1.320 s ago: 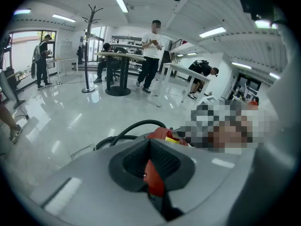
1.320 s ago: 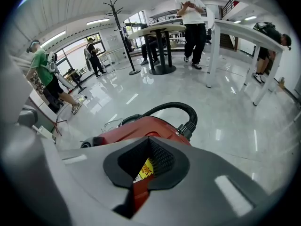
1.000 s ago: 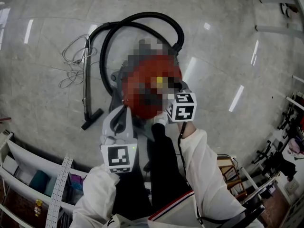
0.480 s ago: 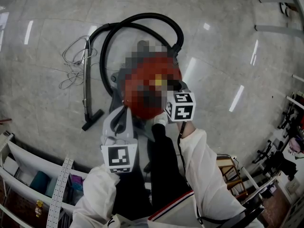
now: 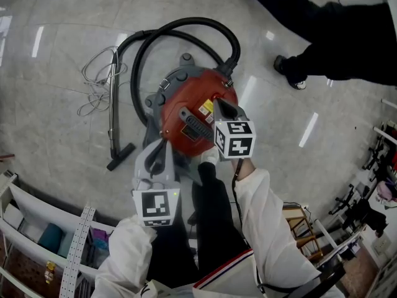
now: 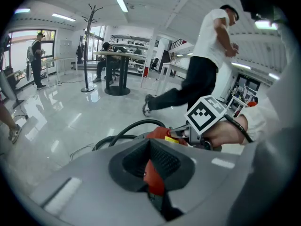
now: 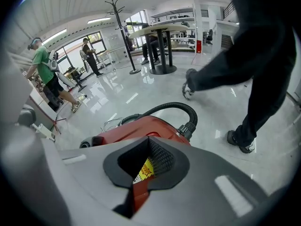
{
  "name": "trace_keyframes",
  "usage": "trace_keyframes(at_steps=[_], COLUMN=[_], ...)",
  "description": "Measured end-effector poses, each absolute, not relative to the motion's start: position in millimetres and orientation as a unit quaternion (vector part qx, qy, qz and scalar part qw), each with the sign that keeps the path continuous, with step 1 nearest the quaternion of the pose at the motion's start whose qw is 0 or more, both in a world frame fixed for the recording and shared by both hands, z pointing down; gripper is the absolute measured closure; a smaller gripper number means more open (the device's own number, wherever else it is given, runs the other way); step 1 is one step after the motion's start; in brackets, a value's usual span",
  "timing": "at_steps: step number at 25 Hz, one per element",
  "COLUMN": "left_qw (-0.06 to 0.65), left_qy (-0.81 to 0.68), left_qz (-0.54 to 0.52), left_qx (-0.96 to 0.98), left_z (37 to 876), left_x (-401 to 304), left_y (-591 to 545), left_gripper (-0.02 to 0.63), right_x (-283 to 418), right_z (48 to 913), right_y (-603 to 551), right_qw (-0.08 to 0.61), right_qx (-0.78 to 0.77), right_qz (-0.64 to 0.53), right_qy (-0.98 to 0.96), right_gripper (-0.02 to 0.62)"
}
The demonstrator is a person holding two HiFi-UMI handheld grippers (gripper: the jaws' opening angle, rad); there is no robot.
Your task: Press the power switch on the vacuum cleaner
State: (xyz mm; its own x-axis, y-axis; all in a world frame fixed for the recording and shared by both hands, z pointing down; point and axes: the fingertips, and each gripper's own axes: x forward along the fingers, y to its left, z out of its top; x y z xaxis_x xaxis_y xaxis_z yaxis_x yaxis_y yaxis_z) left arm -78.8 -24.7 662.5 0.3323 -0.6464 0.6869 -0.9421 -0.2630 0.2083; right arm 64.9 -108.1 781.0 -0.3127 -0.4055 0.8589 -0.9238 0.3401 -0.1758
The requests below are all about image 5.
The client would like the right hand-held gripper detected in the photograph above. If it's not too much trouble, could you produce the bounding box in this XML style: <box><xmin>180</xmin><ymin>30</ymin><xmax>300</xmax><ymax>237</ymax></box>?
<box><xmin>213</xmin><ymin>98</ymin><xmax>257</xmax><ymax>161</ymax></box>

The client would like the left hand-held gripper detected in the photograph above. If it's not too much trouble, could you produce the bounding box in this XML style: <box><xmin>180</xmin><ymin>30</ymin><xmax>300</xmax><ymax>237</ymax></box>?
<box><xmin>132</xmin><ymin>138</ymin><xmax>181</xmax><ymax>228</ymax></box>

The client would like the red vacuum cleaner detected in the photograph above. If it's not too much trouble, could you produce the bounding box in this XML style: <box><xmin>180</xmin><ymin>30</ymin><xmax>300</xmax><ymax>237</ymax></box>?
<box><xmin>143</xmin><ymin>53</ymin><xmax>239</xmax><ymax>186</ymax></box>

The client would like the person's right forearm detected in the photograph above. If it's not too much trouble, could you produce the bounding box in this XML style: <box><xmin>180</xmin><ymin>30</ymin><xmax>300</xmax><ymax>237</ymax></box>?
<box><xmin>231</xmin><ymin>158</ymin><xmax>298</xmax><ymax>251</ymax></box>

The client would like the person's left forearm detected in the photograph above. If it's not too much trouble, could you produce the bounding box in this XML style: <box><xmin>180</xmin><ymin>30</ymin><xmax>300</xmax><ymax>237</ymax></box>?
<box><xmin>107</xmin><ymin>214</ymin><xmax>159</xmax><ymax>291</ymax></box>

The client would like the thin silver metal rod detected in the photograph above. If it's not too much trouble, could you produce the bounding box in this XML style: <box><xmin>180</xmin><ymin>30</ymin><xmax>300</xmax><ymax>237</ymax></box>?
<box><xmin>107</xmin><ymin>50</ymin><xmax>120</xmax><ymax>161</ymax></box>

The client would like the person's right white shoe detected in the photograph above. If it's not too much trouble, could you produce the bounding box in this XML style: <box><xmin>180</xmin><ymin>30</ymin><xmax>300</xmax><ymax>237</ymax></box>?
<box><xmin>200</xmin><ymin>146</ymin><xmax>220</xmax><ymax>166</ymax></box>

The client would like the person's right leg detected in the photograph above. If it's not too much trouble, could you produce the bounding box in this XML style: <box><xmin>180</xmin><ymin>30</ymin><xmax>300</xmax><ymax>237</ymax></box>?
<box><xmin>190</xmin><ymin>161</ymin><xmax>252</xmax><ymax>276</ymax></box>

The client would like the person's leg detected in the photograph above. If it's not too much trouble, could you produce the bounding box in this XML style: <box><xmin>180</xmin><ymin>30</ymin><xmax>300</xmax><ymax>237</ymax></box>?
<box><xmin>190</xmin><ymin>161</ymin><xmax>252</xmax><ymax>276</ymax></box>
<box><xmin>145</xmin><ymin>209</ymin><xmax>199</xmax><ymax>281</ymax></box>

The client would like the person's left leg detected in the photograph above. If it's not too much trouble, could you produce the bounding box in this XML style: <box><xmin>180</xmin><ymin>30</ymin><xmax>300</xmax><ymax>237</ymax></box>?
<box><xmin>145</xmin><ymin>209</ymin><xmax>199</xmax><ymax>281</ymax></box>

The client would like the purple soft item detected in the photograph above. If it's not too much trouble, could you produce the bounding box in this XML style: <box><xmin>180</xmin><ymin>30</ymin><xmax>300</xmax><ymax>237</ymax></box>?
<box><xmin>91</xmin><ymin>228</ymin><xmax>109</xmax><ymax>248</ymax></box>

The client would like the teal rolled cloth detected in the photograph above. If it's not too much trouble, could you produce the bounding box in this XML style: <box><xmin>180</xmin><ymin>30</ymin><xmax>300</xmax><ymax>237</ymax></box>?
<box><xmin>37</xmin><ymin>222</ymin><xmax>65</xmax><ymax>254</ymax></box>

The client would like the person's torso in white jacket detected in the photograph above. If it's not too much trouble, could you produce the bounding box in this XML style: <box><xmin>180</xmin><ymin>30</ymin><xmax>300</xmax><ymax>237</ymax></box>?
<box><xmin>92</xmin><ymin>246</ymin><xmax>342</xmax><ymax>298</ymax></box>

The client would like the white metal shelving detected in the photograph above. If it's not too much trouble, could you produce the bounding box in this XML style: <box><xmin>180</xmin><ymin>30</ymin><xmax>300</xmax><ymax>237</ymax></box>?
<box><xmin>0</xmin><ymin>171</ymin><xmax>118</xmax><ymax>298</ymax></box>

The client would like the brown wooden rack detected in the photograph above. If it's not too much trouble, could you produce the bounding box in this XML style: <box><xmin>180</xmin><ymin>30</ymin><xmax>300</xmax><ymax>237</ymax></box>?
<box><xmin>283</xmin><ymin>205</ymin><xmax>323</xmax><ymax>260</ymax></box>

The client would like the brown glass bottle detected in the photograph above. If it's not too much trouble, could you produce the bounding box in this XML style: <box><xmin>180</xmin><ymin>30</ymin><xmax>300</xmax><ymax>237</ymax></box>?
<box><xmin>45</xmin><ymin>261</ymin><xmax>56</xmax><ymax>284</ymax></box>

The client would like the black office chair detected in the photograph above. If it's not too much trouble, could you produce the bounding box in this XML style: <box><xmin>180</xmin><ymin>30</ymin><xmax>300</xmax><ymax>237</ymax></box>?
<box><xmin>328</xmin><ymin>183</ymin><xmax>388</xmax><ymax>238</ymax></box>
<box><xmin>362</xmin><ymin>129</ymin><xmax>397</xmax><ymax>179</ymax></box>

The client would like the pink bag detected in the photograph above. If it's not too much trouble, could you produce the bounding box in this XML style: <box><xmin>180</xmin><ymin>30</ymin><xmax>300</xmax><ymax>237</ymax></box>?
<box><xmin>377</xmin><ymin>178</ymin><xmax>397</xmax><ymax>203</ymax></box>

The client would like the black vacuum hose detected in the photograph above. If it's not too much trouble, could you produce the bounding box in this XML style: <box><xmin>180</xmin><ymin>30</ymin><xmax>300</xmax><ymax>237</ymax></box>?
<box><xmin>117</xmin><ymin>16</ymin><xmax>242</xmax><ymax>127</ymax></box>

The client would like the grey power cable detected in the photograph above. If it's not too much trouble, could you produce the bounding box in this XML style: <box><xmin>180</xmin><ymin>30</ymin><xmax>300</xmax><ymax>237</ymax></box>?
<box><xmin>76</xmin><ymin>45</ymin><xmax>128</xmax><ymax>117</ymax></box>

